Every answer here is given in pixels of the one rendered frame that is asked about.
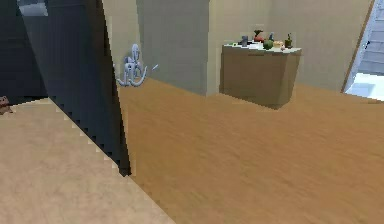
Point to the green round vegetable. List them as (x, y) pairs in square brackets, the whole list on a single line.
[(268, 44)]

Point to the brown teddy bear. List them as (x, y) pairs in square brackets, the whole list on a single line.
[(4, 105)]

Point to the blue bottle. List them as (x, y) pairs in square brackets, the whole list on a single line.
[(271, 36)]

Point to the red tomato with stalk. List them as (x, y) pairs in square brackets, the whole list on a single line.
[(258, 37)]

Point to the white panelled room door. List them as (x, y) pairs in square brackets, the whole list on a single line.
[(370, 46)]

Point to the grey cup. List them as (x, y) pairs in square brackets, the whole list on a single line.
[(244, 41)]

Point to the tan muffin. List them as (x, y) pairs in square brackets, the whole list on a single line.
[(278, 43)]

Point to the brown counter cabinet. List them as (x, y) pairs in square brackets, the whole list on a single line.
[(258, 75)]

